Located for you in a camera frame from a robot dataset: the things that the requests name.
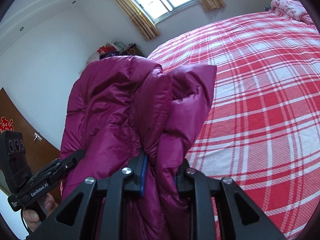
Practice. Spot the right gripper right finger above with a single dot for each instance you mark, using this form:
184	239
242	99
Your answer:
220	208

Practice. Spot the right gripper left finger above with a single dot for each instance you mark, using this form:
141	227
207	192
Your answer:
95	209

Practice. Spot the magenta puffer down jacket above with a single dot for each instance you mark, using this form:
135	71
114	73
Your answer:
122	105

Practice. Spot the person's left hand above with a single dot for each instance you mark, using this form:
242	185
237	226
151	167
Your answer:
32	217

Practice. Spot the brown wooden door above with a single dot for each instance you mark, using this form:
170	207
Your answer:
39	152

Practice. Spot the red white plaid bedspread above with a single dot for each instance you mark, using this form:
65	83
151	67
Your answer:
263	126

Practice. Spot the clutter pile on desk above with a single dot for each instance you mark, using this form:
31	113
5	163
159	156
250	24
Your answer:
115	49

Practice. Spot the left beige window curtain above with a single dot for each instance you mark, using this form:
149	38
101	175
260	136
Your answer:
139	19

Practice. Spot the pink floral folded quilt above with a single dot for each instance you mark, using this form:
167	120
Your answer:
293	9

